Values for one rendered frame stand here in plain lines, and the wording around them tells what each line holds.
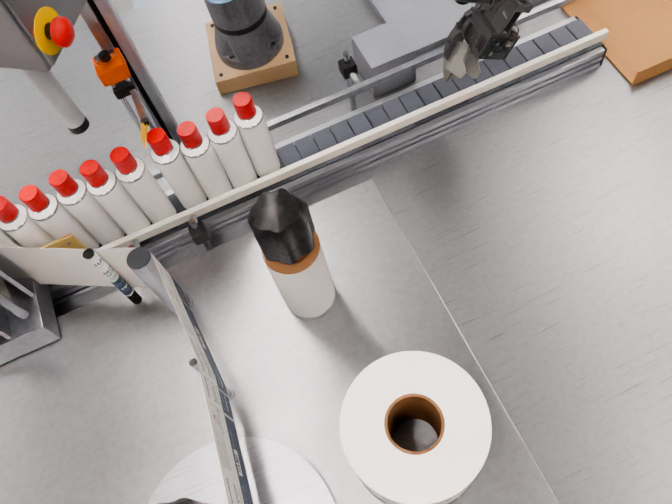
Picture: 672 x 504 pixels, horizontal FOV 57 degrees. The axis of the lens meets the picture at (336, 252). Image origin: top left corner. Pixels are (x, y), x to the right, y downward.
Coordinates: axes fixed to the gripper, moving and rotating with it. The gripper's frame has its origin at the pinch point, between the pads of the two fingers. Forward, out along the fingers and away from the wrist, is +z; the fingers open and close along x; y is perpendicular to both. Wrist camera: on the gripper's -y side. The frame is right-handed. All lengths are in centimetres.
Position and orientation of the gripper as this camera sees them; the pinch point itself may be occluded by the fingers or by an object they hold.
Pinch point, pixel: (447, 72)
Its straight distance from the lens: 126.8
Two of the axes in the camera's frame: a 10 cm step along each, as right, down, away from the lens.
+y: 4.0, 8.0, -4.5
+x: 8.4, -1.3, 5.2
